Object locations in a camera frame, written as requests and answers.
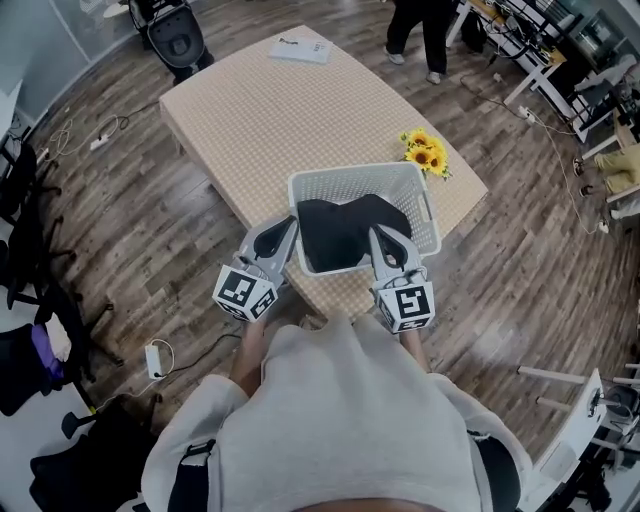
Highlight black office chair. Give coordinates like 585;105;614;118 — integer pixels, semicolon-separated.
29;394;162;512
0;239;126;417
0;142;65;227

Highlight yellow sunflower bouquet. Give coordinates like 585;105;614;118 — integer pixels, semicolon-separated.
398;127;454;182

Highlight white plastic laundry basket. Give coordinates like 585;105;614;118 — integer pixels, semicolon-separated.
287;161;444;277

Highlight person's right forearm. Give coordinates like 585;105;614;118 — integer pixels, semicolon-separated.
397;327;434;374

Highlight beige checkered table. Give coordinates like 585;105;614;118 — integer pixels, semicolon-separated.
158;24;490;321

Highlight white booklet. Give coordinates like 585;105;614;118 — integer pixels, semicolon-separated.
268;35;334;65

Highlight person's light grey shirt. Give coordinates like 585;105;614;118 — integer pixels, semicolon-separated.
144;312;534;512

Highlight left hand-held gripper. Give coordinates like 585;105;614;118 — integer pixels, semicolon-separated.
212;216;300;323

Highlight black bag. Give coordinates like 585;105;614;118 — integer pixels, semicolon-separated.
459;8;489;54

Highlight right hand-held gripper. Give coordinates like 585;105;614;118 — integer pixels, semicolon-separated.
369;223;435;334

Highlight white power adapter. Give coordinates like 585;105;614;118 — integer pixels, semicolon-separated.
144;339;169;381

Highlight white frame wooden desk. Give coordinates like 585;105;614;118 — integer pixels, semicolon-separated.
444;0;569;106

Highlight black clothes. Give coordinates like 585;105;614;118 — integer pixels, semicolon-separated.
297;193;414;274

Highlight black harness strap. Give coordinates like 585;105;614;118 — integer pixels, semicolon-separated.
469;433;522;512
169;438;217;512

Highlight person's left forearm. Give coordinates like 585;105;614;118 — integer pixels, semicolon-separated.
229;317;281;401

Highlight white side table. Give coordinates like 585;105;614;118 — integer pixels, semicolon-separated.
517;364;640;512

